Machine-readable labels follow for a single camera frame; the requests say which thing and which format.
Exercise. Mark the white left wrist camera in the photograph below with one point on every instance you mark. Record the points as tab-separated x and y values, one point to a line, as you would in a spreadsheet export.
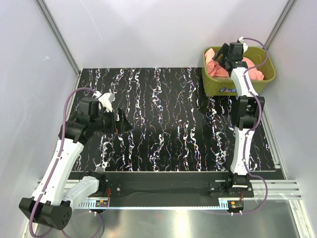
106	100

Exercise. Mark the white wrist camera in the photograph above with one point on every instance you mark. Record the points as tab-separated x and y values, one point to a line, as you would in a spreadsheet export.
245	45
106	100

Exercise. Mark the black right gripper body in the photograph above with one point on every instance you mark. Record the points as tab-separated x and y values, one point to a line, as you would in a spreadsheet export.
226	59

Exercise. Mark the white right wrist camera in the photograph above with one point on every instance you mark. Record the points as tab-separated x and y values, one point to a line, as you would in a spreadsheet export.
245	45

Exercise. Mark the aluminium frame rail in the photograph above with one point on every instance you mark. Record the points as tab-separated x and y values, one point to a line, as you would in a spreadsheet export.
269	189

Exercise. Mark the olive green plastic bin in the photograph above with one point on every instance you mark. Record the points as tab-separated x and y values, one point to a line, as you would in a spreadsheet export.
217	82

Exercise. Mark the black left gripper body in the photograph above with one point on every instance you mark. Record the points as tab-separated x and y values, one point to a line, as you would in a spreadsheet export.
108	123

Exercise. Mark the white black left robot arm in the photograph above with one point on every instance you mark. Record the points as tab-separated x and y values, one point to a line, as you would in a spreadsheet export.
49	204

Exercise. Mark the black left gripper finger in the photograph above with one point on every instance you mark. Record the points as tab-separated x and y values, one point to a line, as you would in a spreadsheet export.
122	125
120	114

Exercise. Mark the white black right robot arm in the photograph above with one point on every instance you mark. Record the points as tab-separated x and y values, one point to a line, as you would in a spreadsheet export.
245	117

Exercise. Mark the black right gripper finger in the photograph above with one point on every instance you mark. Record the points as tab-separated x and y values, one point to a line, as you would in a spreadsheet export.
224	49
220	56

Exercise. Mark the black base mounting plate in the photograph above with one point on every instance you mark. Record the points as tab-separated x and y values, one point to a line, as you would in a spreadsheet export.
198	198

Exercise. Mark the left slotted cable duct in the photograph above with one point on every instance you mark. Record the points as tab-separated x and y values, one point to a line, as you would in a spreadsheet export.
93	204

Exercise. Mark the right slotted cable duct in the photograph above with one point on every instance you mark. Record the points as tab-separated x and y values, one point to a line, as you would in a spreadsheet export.
231	205

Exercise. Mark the slotted cable duct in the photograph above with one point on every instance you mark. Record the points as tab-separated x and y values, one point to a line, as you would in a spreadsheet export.
231	205
93	204

